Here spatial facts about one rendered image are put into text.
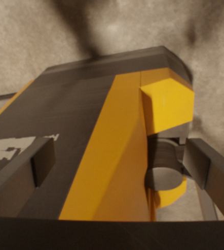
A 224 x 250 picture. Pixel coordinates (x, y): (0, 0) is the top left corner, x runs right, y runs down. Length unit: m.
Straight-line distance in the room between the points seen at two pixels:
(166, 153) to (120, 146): 0.42
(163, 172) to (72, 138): 0.42
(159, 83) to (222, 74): 0.52
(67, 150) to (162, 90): 0.34
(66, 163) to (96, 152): 0.06
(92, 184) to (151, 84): 0.35
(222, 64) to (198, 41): 0.17
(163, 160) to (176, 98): 0.25
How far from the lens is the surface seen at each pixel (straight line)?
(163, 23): 0.87
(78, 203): 0.30
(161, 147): 0.77
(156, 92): 0.56
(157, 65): 0.66
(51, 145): 0.16
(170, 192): 1.04
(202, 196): 0.72
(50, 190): 0.34
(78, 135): 0.41
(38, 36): 1.00
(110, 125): 0.41
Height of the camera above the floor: 0.85
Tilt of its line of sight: 49 degrees down
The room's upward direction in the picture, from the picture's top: 168 degrees counter-clockwise
